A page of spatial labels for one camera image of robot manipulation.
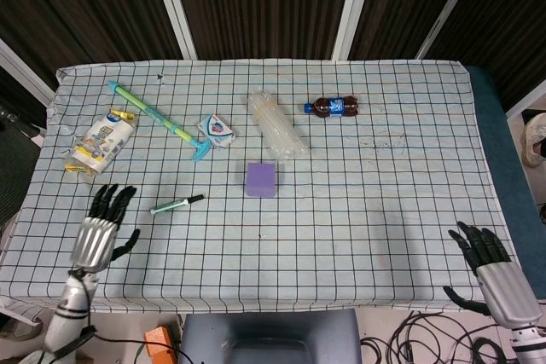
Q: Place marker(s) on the checkered tablecloth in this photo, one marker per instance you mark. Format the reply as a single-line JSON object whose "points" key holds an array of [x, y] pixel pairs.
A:
{"points": [[273, 193]]}

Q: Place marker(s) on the green and blue toy scraper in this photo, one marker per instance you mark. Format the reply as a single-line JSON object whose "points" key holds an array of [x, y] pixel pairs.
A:
{"points": [[158, 119]]}

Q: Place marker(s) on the teal table pad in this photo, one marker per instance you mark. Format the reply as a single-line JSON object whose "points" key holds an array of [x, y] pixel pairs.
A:
{"points": [[503, 168]]}

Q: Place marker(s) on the purple foam cube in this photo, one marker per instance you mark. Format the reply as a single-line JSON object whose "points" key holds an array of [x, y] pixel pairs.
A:
{"points": [[261, 179]]}

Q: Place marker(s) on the white and blue soap packet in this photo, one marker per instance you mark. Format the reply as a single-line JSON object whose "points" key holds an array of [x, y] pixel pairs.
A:
{"points": [[216, 131]]}

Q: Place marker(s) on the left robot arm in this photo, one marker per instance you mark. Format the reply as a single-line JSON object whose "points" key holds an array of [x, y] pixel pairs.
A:
{"points": [[70, 313]]}

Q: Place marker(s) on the white snack package with yellow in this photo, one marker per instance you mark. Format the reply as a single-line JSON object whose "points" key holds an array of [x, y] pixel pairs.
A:
{"points": [[101, 142]]}

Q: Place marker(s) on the grey robot torso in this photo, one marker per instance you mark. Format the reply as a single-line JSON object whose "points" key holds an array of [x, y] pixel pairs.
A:
{"points": [[269, 337]]}

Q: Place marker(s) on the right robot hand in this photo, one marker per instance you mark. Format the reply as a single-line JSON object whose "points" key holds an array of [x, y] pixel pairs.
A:
{"points": [[499, 287]]}

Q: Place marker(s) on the green pen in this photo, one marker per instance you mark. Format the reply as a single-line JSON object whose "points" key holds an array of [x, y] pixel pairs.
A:
{"points": [[175, 204]]}

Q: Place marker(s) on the orange box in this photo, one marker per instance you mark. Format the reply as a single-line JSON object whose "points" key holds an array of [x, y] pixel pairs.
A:
{"points": [[158, 340]]}

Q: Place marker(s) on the small cola bottle blue label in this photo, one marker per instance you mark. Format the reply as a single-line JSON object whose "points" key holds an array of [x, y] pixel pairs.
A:
{"points": [[332, 107]]}

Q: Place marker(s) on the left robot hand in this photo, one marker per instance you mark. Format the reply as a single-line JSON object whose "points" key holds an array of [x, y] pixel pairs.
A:
{"points": [[96, 240]]}

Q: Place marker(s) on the white partition frame post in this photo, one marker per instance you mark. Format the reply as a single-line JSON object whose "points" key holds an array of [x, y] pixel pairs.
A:
{"points": [[450, 6], [172, 6], [21, 76], [350, 6], [526, 102]]}

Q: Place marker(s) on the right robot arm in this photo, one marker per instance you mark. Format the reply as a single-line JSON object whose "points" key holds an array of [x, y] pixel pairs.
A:
{"points": [[529, 344]]}

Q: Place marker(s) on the black mesh chair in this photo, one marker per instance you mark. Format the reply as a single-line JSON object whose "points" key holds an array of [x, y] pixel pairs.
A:
{"points": [[15, 159]]}

